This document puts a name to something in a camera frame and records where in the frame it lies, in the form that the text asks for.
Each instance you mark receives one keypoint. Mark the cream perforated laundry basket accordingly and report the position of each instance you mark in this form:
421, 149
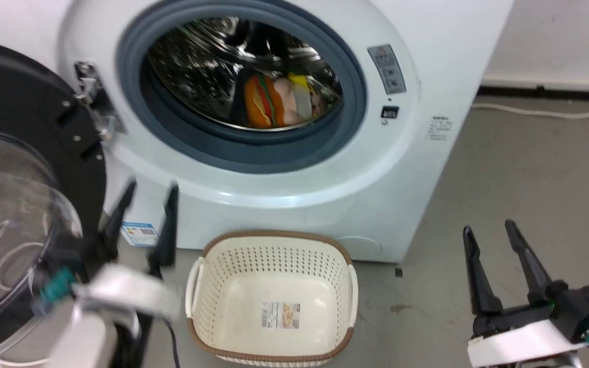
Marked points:
274, 312

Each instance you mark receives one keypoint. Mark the teal left gripper connector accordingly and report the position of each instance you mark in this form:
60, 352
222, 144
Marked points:
57, 285

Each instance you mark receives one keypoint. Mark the small text label sticker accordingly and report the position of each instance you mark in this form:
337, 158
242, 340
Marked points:
438, 128

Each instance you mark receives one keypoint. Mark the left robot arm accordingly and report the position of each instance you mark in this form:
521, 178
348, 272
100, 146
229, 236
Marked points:
90, 337

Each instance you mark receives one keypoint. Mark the round washer filter cover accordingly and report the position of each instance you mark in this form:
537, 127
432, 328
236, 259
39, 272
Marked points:
358, 244

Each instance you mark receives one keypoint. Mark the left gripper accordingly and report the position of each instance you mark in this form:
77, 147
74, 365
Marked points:
120, 291

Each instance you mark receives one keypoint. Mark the grey rubber door gasket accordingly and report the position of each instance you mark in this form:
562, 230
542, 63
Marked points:
253, 151

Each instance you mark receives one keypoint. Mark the metal washer door hinge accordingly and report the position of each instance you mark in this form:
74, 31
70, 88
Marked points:
92, 99

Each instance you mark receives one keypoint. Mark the yellow plush toy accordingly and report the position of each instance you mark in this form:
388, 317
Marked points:
299, 79

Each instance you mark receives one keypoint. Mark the black-rimmed glass washer door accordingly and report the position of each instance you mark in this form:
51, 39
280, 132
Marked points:
23, 153

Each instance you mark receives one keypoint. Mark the white front-load washing machine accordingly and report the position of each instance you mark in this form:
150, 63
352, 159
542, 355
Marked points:
376, 168

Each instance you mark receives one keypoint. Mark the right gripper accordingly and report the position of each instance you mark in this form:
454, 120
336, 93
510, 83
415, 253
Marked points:
545, 327

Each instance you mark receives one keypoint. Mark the printed basket label sticker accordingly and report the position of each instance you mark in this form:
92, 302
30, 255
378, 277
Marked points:
280, 315

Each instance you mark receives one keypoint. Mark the blue energy label sticker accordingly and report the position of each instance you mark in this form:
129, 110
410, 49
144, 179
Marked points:
140, 234

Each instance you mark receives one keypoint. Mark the pink plush toy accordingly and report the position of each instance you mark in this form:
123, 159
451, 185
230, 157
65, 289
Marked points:
288, 105

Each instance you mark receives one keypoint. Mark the steel washer drum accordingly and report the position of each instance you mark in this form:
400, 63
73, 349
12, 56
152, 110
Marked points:
197, 71

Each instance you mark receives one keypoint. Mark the grey warning label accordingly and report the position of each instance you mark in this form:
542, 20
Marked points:
387, 69

